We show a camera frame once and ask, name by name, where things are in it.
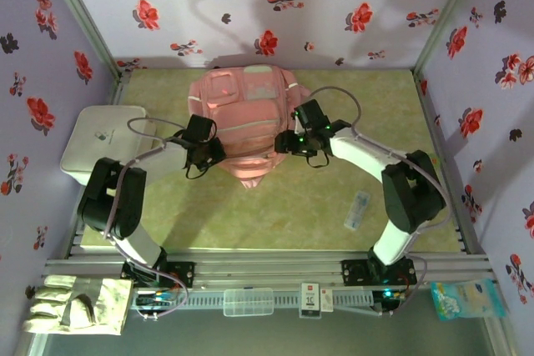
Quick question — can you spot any grey slotted cable duct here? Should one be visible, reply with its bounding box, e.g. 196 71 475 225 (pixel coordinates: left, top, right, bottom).
133 290 376 310

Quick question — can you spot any blue plastic snack bag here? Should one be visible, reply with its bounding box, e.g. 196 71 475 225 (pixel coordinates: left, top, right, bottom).
431 278 508 323

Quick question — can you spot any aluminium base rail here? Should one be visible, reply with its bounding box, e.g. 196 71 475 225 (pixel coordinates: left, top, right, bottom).
43 249 491 290

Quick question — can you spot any clear plastic ruler case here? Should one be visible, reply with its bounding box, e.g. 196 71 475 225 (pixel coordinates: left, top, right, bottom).
343 190 371 231

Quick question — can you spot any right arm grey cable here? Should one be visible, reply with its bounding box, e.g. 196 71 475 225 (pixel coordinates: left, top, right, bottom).
308 86 454 318

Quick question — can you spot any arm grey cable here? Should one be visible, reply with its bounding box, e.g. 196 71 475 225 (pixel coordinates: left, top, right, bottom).
308 86 454 318
108 117 193 322

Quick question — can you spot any white fabric work glove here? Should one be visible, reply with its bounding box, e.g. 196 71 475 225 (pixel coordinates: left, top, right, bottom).
23 274 134 336

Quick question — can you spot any aluminium corner post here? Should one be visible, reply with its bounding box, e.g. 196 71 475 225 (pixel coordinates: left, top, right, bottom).
39 0 126 86
412 0 489 76

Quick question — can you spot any left arm grey cable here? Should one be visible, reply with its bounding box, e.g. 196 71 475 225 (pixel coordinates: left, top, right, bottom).
108 117 193 322

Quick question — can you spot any black white card package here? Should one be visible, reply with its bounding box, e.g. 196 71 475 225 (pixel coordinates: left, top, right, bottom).
300 283 321 318

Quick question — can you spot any white lidded storage box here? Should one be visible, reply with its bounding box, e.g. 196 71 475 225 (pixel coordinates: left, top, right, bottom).
59 104 162 186

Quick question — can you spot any clear plastic organizer box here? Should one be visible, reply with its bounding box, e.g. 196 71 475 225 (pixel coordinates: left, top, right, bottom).
223 288 275 318

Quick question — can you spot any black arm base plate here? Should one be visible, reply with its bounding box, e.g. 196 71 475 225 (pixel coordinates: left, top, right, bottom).
122 260 196 290
340 258 418 287

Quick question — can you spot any pink student backpack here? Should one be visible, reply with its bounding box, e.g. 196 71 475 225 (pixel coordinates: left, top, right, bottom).
187 64 312 189

